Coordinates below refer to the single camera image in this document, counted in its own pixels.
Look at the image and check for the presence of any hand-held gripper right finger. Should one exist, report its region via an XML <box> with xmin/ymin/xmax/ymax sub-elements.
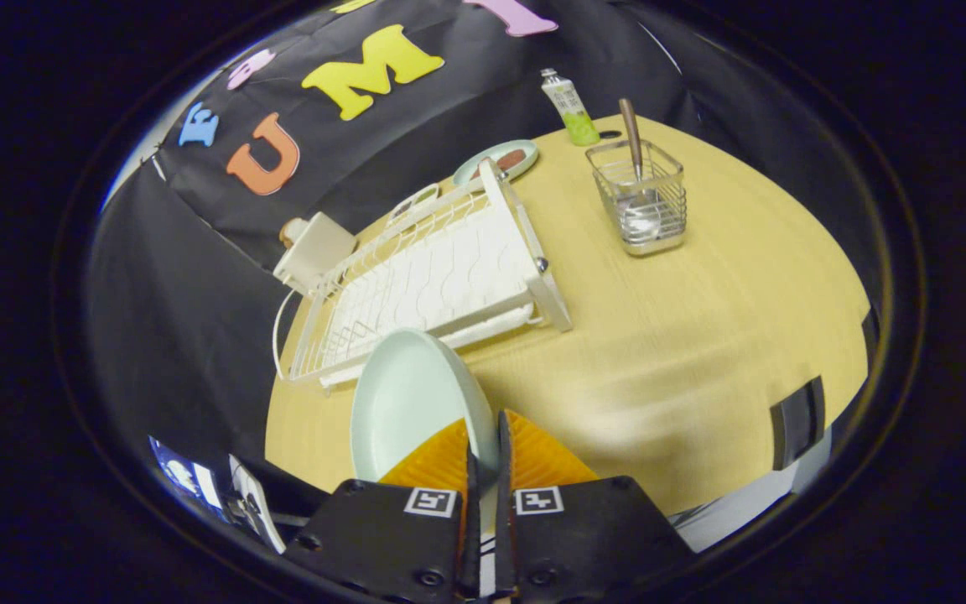
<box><xmin>496</xmin><ymin>409</ymin><xmax>695</xmax><ymax>603</ymax></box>

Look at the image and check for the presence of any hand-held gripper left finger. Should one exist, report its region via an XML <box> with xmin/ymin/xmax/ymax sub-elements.
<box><xmin>305</xmin><ymin>417</ymin><xmax>484</xmax><ymax>601</ymax></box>

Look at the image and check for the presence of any pale green plate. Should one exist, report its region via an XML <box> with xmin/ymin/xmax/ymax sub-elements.
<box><xmin>351</xmin><ymin>327</ymin><xmax>501</xmax><ymax>483</ymax></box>

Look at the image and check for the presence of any white dish rack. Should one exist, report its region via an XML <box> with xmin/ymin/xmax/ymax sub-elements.
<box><xmin>272</xmin><ymin>158</ymin><xmax>574</xmax><ymax>391</ymax></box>

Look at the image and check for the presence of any metal wire basket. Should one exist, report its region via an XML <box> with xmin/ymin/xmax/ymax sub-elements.
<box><xmin>585</xmin><ymin>138</ymin><xmax>688</xmax><ymax>257</ymax></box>

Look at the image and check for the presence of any wooden handled spoon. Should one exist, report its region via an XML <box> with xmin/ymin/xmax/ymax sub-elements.
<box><xmin>617</xmin><ymin>98</ymin><xmax>662</xmax><ymax>240</ymax></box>

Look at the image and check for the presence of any small plate with food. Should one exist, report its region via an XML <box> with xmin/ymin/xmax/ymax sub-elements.
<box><xmin>452</xmin><ymin>139</ymin><xmax>539</xmax><ymax>187</ymax></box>

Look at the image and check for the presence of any white board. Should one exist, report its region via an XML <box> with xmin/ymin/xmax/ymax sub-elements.
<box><xmin>227</xmin><ymin>453</ymin><xmax>287</xmax><ymax>555</ymax></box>

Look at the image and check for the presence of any blue lit screen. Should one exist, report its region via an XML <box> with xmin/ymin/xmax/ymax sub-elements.
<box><xmin>149</xmin><ymin>436</ymin><xmax>228</xmax><ymax>514</ymax></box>

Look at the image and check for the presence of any black table clamp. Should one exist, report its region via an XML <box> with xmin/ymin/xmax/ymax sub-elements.
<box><xmin>770</xmin><ymin>376</ymin><xmax>826</xmax><ymax>471</ymax></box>

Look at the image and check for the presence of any white toaster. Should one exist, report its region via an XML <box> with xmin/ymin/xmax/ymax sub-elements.
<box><xmin>273</xmin><ymin>211</ymin><xmax>358</xmax><ymax>296</ymax></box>

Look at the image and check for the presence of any small divided sauce tray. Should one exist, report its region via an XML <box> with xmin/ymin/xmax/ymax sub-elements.
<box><xmin>387</xmin><ymin>183</ymin><xmax>442</xmax><ymax>227</ymax></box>

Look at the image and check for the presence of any black backdrop cloth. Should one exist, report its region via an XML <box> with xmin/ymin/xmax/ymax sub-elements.
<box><xmin>85</xmin><ymin>0</ymin><xmax>882</xmax><ymax>471</ymax></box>

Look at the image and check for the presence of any green and white bottle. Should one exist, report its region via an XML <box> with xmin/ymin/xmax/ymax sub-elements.
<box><xmin>540</xmin><ymin>68</ymin><xmax>601</xmax><ymax>148</ymax></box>

